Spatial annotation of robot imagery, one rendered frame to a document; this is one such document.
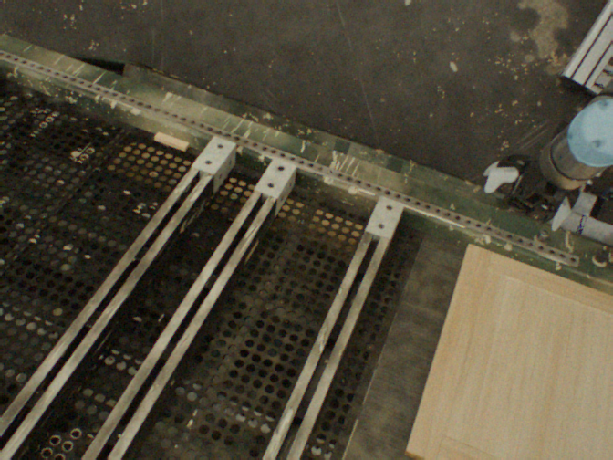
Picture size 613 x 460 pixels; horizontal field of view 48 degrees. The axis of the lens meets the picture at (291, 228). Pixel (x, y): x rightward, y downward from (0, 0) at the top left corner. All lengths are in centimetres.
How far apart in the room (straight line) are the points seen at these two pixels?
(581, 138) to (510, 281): 78
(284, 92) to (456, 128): 66
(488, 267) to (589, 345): 27
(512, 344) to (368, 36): 140
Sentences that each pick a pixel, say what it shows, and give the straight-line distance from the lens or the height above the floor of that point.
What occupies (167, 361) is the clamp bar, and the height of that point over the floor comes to 143.
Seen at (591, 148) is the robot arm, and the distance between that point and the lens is 92.
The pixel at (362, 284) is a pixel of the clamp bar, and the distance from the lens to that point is 146.
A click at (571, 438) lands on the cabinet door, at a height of 122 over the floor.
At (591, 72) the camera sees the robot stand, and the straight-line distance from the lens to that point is 237.
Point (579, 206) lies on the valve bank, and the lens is 182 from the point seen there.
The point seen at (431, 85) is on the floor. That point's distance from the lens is 255.
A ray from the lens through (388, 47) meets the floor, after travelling 257.
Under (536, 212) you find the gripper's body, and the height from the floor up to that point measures 145.
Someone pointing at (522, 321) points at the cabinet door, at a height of 103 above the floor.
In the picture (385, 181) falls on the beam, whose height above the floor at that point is 85.
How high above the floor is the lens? 255
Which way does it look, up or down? 72 degrees down
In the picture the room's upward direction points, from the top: 126 degrees counter-clockwise
